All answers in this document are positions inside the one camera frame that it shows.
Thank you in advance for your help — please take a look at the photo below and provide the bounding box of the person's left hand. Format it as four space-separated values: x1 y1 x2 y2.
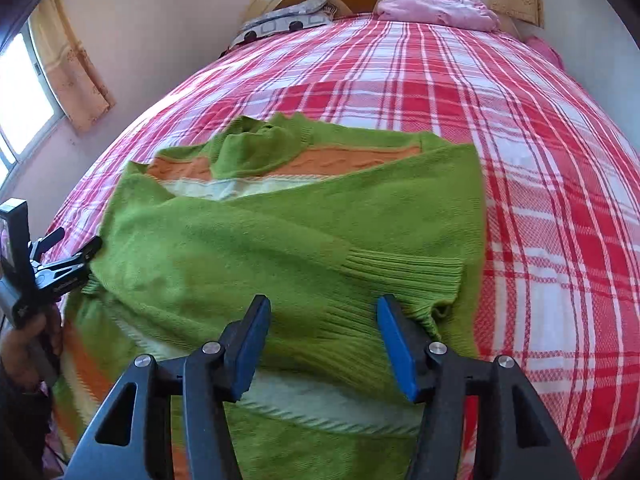
1 306 63 392

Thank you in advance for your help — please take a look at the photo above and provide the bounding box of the green orange striped knit sweater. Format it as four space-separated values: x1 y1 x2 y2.
53 114 486 479

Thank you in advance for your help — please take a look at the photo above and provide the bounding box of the pink pillow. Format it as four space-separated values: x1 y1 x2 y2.
373 0 500 32

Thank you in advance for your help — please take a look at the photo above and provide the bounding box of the pink cloth beside bed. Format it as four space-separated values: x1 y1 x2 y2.
524 36 564 70

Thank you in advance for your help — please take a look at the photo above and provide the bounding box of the yellow curtain at side window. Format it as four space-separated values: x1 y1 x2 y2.
28 0 116 133

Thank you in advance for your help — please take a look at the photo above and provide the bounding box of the red white plaid bedspread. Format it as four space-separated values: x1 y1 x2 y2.
52 18 639 479

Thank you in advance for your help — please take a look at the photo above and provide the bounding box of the grey white folded blanket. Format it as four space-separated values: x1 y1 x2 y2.
230 0 337 49

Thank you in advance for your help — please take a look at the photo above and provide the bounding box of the side window with grey frame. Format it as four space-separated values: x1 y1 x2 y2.
0 23 64 185

